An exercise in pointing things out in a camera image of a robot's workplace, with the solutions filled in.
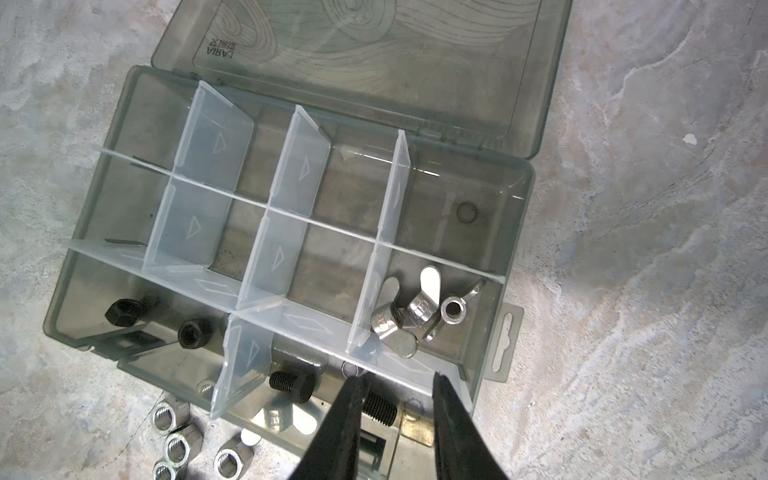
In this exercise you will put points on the black bolt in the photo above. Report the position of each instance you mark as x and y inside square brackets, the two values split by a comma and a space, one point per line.
[298, 386]
[380, 409]

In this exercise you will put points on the grey plastic organizer box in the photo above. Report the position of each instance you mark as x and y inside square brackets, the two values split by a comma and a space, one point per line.
[274, 164]

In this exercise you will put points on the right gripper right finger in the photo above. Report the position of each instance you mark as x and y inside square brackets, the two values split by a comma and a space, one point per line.
[460, 452]

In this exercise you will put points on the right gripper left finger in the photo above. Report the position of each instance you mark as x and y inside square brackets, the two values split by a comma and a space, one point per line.
[334, 451]

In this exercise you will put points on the black hex nut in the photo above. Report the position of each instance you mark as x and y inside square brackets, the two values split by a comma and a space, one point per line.
[127, 312]
[195, 333]

